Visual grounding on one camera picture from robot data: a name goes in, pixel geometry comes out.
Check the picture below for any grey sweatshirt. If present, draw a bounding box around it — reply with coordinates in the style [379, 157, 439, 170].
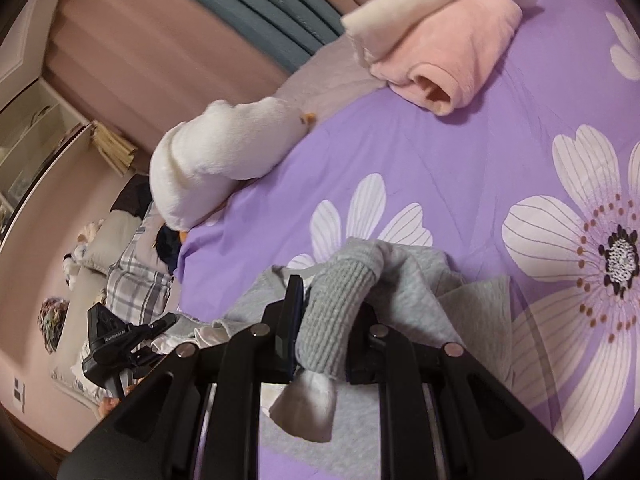
[210, 238, 512, 479]

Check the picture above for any dark clothing pile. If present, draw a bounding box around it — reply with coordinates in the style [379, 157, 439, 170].
[111, 174, 182, 276]

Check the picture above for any person's left hand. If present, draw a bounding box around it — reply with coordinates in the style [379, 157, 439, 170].
[99, 396, 120, 418]

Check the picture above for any colourful patterned item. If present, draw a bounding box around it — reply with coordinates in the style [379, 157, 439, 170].
[37, 297, 68, 354]

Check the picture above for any beige cushion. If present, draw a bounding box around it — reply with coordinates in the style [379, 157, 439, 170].
[82, 210, 141, 275]

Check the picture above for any stack of books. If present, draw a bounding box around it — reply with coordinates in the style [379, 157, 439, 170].
[91, 120, 138, 177]

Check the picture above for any white plush pillow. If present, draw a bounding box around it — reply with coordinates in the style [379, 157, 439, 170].
[149, 96, 316, 232]

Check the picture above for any white shelf unit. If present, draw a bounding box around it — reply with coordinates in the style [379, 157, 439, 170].
[1, 78, 89, 236]

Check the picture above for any purple floral bed sheet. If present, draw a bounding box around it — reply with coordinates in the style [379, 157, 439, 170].
[178, 0, 639, 474]

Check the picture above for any pink folded garment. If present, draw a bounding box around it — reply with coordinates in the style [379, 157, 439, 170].
[342, 0, 538, 117]

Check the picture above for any wall socket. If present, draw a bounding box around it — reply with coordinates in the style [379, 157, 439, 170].
[13, 377, 26, 413]

